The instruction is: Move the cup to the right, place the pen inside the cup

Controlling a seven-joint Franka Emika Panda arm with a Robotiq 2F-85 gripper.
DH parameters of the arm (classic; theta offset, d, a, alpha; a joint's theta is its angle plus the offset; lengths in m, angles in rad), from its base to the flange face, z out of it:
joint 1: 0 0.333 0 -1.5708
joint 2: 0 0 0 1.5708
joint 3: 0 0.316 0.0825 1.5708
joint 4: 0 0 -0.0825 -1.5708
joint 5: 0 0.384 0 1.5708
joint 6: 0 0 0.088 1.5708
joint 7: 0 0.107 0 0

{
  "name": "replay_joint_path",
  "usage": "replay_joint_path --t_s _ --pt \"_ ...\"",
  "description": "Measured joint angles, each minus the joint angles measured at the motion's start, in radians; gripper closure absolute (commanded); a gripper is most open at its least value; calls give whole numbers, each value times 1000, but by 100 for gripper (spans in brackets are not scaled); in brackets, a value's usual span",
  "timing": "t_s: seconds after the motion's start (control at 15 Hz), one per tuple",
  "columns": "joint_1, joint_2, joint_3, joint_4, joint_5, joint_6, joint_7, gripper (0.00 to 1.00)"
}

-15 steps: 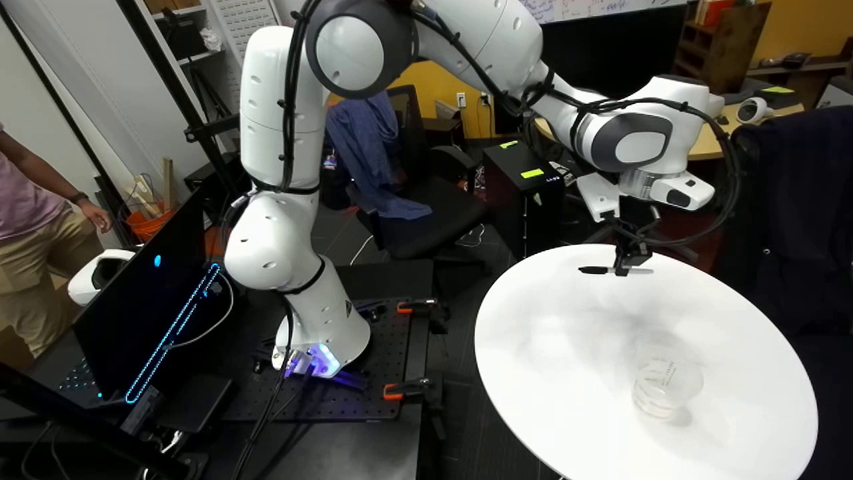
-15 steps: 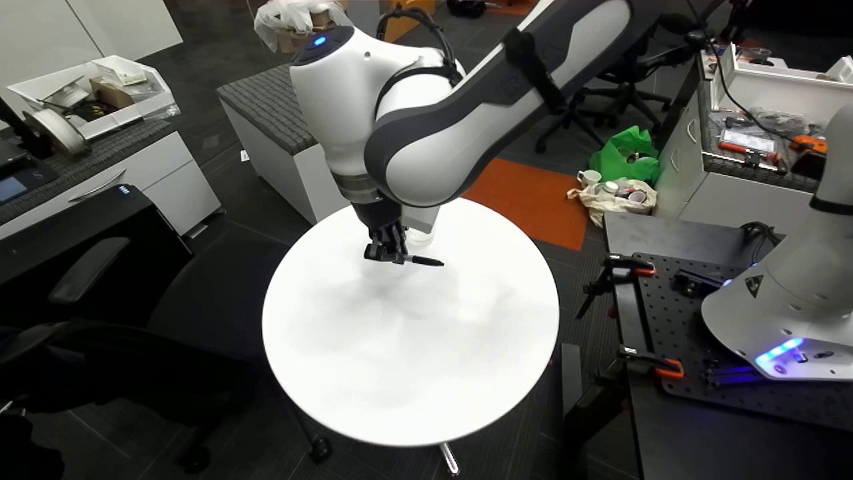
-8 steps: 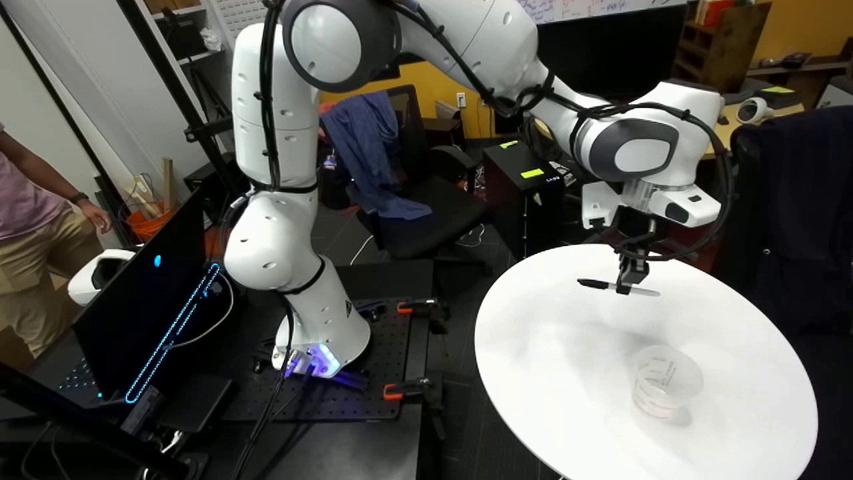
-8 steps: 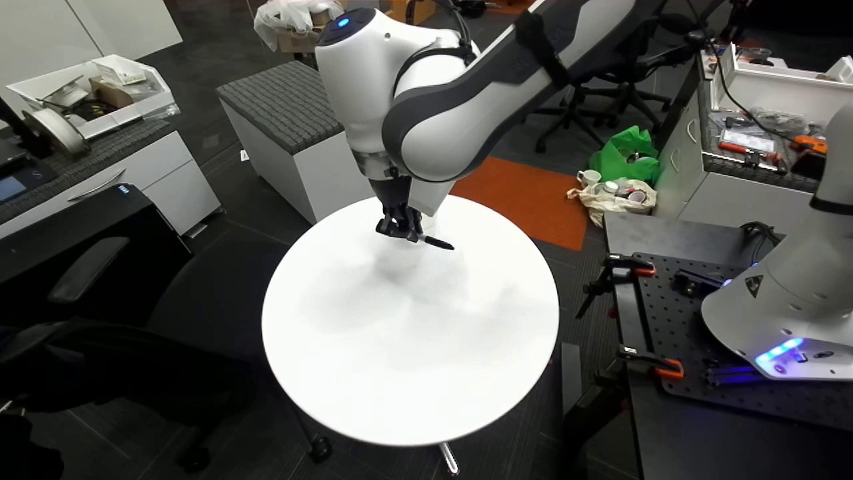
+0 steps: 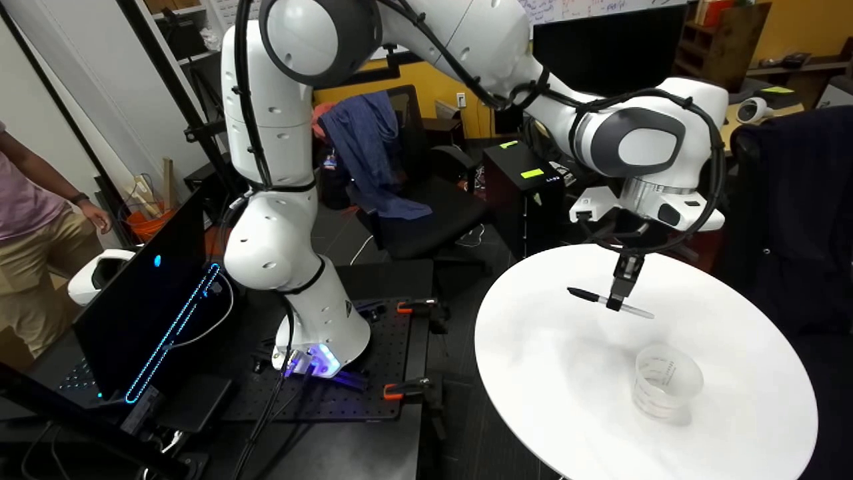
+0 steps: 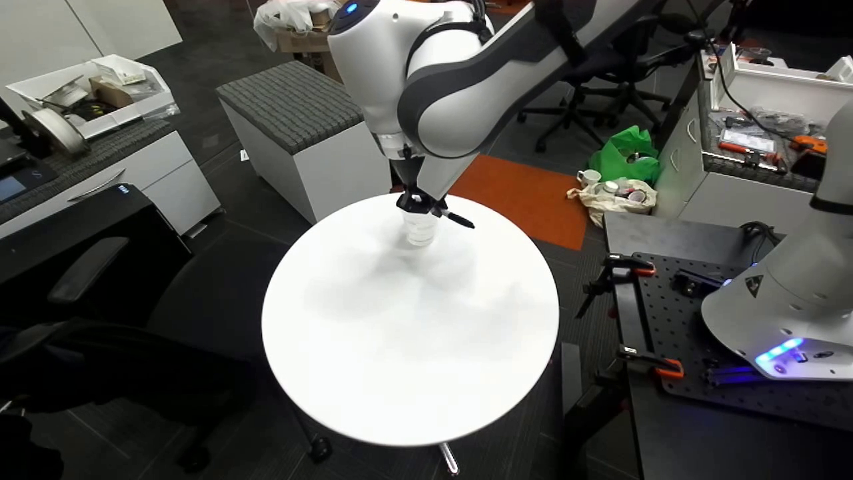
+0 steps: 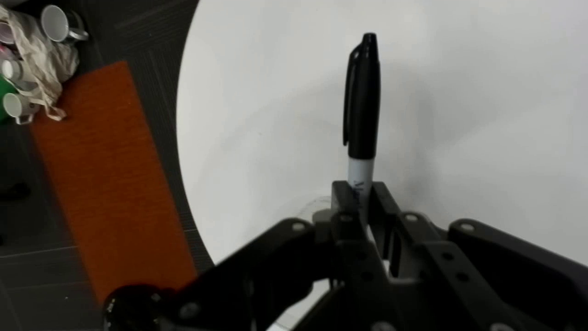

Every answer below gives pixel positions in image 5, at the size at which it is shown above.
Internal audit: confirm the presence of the blue jacket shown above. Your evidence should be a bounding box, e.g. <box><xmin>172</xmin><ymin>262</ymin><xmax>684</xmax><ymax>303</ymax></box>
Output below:
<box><xmin>317</xmin><ymin>90</ymin><xmax>433</xmax><ymax>225</ymax></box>

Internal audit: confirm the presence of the wooden shelf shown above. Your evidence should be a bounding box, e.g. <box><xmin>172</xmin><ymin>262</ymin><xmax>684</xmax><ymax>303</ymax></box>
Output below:
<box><xmin>676</xmin><ymin>0</ymin><xmax>775</xmax><ymax>90</ymax></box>

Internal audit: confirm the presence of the black perforated breadboard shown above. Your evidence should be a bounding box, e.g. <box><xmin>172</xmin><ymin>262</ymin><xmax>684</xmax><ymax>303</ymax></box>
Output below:
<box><xmin>197</xmin><ymin>289</ymin><xmax>425</xmax><ymax>433</ymax></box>

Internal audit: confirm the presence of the black laptop with blue light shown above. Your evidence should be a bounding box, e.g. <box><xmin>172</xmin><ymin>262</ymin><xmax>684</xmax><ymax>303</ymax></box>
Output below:
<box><xmin>67</xmin><ymin>186</ymin><xmax>239</xmax><ymax>413</ymax></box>

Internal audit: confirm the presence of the black clamp with orange tips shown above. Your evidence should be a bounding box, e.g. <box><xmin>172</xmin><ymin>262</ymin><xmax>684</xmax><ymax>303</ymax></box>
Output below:
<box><xmin>379</xmin><ymin>374</ymin><xmax>448</xmax><ymax>411</ymax></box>
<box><xmin>379</xmin><ymin>294</ymin><xmax>452</xmax><ymax>337</ymax></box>

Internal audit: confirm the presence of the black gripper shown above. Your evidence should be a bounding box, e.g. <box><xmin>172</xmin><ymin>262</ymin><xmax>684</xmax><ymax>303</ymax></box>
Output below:
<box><xmin>588</xmin><ymin>209</ymin><xmax>665</xmax><ymax>315</ymax></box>

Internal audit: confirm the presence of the black robot workbench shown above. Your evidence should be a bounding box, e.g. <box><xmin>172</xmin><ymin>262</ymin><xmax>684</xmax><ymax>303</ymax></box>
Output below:
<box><xmin>0</xmin><ymin>255</ymin><xmax>436</xmax><ymax>480</ymax></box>

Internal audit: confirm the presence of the black computer tower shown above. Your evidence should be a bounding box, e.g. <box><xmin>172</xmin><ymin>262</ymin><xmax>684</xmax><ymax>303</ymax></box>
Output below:
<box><xmin>480</xmin><ymin>137</ymin><xmax>567</xmax><ymax>262</ymax></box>

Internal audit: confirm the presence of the bare person forearm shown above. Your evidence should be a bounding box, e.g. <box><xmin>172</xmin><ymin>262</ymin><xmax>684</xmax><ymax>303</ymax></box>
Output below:
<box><xmin>0</xmin><ymin>121</ymin><xmax>93</xmax><ymax>213</ymax></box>

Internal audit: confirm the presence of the white handheld device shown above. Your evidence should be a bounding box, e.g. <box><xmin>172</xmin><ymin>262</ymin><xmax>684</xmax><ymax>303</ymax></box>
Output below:
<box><xmin>67</xmin><ymin>246</ymin><xmax>139</xmax><ymax>309</ymax></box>

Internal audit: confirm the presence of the black capped white marker pen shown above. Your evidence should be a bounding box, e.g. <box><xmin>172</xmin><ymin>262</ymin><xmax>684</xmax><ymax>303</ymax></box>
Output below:
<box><xmin>565</xmin><ymin>283</ymin><xmax>657</xmax><ymax>323</ymax></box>

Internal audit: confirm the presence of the black padded office chair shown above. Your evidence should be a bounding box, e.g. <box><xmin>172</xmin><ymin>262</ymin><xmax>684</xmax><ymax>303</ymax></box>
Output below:
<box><xmin>355</xmin><ymin>82</ymin><xmax>492</xmax><ymax>262</ymax></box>

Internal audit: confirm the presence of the black tripod stand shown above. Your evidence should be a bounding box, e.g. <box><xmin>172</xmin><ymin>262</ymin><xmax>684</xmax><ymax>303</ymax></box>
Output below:
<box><xmin>115</xmin><ymin>0</ymin><xmax>228</xmax><ymax>194</ymax></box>

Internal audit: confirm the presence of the clear plastic measuring cup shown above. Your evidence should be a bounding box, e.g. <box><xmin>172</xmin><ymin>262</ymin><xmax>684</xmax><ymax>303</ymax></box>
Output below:
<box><xmin>625</xmin><ymin>341</ymin><xmax>707</xmax><ymax>426</ymax></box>

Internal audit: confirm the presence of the bystander hand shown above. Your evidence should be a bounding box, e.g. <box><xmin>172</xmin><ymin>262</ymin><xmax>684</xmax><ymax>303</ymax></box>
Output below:
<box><xmin>73</xmin><ymin>194</ymin><xmax>115</xmax><ymax>238</ymax></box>

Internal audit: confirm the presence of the black monitor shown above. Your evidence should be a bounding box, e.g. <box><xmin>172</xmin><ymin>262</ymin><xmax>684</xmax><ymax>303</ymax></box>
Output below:
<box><xmin>531</xmin><ymin>0</ymin><xmax>693</xmax><ymax>99</ymax></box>

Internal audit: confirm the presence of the person in purple shirt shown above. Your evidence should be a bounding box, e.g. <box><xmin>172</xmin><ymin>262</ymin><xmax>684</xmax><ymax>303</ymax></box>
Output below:
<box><xmin>0</xmin><ymin>117</ymin><xmax>111</xmax><ymax>359</ymax></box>

